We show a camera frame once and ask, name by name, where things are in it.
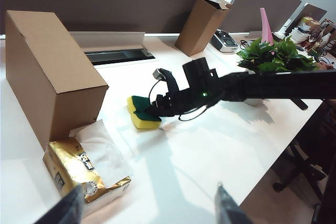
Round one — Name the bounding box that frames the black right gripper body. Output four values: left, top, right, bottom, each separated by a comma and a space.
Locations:
164, 57, 224, 118

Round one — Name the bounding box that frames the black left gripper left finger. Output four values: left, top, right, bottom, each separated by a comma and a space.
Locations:
34, 184, 86, 224

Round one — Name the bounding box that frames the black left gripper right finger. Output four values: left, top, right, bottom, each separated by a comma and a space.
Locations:
214, 183, 254, 224

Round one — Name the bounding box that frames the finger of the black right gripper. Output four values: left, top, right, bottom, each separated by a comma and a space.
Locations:
143, 105, 171, 119
153, 93, 166, 108

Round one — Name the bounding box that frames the yellow sponge with green pad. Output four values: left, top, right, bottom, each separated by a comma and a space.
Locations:
127, 95, 163, 131

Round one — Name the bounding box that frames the gold tissue pack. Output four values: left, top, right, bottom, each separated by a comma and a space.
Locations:
43, 138, 132, 218

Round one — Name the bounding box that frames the white label printer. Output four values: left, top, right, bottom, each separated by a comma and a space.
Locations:
209, 29, 239, 55

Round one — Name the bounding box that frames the white tissue sheet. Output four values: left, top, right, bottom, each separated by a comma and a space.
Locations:
68, 119, 124, 180

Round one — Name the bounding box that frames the tall brown cardboard box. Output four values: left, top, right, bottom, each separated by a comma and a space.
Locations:
175, 0, 233, 57

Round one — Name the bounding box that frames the black office chair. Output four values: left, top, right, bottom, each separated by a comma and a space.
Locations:
272, 103, 336, 224

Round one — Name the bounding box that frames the green potted plant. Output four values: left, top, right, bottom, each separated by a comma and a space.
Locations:
236, 36, 320, 74

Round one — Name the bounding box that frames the pink pointed plastic sheet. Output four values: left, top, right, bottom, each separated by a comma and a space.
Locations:
259, 7, 275, 47

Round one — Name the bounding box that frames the large brown desk partition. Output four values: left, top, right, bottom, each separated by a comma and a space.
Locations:
0, 0, 229, 35

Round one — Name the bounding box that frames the wide brown cardboard box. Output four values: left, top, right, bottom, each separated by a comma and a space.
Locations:
5, 10, 109, 151

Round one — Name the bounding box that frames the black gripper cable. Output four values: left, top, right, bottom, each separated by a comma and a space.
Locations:
148, 79, 215, 122

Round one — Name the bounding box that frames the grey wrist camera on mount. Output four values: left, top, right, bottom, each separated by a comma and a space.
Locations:
152, 68, 181, 96

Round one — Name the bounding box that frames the beige cable tray lid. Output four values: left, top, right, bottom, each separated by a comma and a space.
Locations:
69, 31, 146, 53

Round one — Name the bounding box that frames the brown partition with white frame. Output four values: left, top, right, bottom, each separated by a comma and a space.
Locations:
220, 0, 303, 36
285, 3, 328, 35

